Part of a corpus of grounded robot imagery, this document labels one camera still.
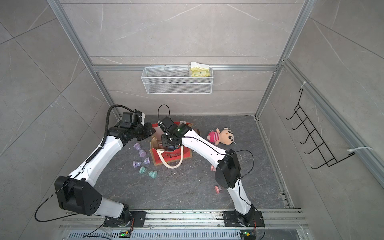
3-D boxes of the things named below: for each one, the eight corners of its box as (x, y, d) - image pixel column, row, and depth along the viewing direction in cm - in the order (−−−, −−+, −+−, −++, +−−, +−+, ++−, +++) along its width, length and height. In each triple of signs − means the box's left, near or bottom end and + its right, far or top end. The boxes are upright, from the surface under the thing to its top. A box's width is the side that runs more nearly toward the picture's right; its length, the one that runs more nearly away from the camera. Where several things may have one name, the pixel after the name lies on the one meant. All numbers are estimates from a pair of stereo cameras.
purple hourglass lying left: (134, 168, 92) (132, 165, 90) (134, 163, 94) (132, 161, 92) (150, 163, 95) (149, 161, 92) (149, 159, 96) (148, 156, 94)
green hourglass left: (139, 172, 91) (137, 170, 88) (142, 167, 93) (141, 165, 91) (155, 178, 88) (154, 176, 86) (158, 173, 91) (157, 171, 88)
